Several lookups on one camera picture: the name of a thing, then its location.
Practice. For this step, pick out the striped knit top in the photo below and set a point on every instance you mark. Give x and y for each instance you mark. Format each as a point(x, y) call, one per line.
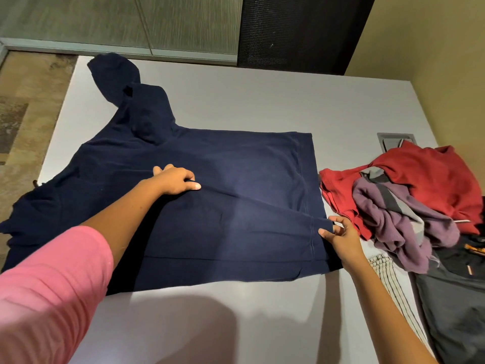
point(396, 288)

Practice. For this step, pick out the mauve striped t-shirt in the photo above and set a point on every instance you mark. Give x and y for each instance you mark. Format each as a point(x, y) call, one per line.
point(394, 223)

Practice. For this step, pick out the person's left forearm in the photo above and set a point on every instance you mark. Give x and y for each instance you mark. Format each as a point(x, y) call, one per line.
point(121, 223)

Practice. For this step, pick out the person's right forearm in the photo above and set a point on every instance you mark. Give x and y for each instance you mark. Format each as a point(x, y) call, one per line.
point(386, 314)

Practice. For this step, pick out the person's left hand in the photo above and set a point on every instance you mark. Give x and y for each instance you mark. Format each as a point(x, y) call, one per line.
point(174, 181)

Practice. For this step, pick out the person's left pink sleeve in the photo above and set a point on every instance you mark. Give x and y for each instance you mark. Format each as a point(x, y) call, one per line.
point(49, 291)

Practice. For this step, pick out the black orange backpack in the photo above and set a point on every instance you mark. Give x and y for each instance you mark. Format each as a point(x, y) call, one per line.
point(454, 307)

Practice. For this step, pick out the person's right hand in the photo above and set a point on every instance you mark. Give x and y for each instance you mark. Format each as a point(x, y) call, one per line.
point(345, 242)

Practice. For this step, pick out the black mesh office chair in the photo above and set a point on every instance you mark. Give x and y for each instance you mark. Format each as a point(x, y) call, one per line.
point(303, 34)

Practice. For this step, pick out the navy blue hoodie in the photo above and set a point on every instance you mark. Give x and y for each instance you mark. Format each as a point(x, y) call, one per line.
point(227, 223)

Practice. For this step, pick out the red garment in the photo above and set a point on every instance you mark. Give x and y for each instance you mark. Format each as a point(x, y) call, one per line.
point(428, 178)

